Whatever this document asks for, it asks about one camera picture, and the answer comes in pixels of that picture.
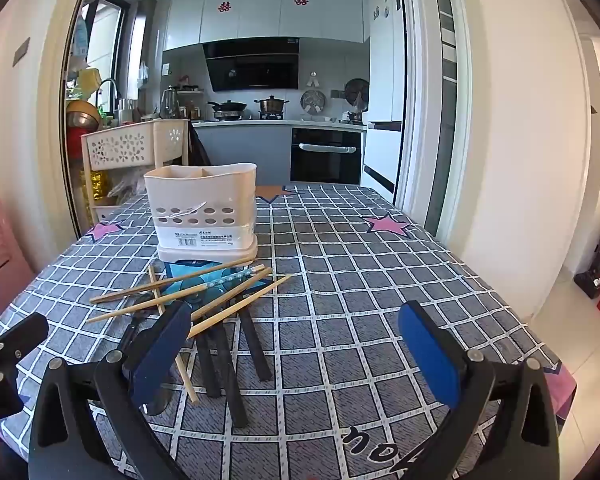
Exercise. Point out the black range hood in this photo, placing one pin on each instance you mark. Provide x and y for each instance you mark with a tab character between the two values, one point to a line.
252	65

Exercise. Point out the curved kitchen faucet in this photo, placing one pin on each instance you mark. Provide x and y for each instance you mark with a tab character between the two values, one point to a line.
108	81

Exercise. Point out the black wok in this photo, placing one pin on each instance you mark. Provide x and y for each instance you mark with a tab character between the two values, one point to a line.
227	106

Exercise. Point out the pink chair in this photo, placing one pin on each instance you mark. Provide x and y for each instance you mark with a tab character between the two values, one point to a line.
0	250

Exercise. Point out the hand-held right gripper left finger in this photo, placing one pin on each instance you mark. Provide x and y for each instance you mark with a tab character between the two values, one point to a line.
160	360

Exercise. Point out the steel bowl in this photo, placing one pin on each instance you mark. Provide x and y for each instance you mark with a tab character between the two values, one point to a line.
82	119

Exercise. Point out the steel cooking pot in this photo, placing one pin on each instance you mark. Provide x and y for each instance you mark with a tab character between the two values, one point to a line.
271	105

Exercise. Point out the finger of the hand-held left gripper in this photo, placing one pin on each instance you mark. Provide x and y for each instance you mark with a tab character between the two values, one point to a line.
25	329

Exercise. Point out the black built-in oven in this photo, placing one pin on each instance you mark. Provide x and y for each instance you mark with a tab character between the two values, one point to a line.
325	160

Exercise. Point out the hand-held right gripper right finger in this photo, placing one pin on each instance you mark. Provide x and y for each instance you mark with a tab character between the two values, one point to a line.
425	350

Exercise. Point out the blue dotted bamboo chopstick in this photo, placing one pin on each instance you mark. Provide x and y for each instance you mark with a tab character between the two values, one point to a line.
230	277

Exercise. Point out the cream plastic storage cart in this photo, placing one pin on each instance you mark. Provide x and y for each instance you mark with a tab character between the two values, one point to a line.
130	152

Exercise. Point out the white upper kitchen cabinets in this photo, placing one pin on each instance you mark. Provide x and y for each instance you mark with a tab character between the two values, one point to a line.
265	15

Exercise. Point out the white refrigerator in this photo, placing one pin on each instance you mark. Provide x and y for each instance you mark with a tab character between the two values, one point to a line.
380	85

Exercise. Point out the glass jar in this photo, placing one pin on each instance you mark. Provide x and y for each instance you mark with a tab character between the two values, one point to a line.
169	105

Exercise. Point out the cream plastic utensil holder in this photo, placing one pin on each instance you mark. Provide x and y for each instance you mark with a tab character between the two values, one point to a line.
200	230

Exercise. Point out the grey wall switch plate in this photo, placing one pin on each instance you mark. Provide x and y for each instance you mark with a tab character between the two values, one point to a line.
21	51

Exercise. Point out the grey checked star tablecloth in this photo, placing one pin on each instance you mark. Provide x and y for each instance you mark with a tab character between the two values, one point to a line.
355	285

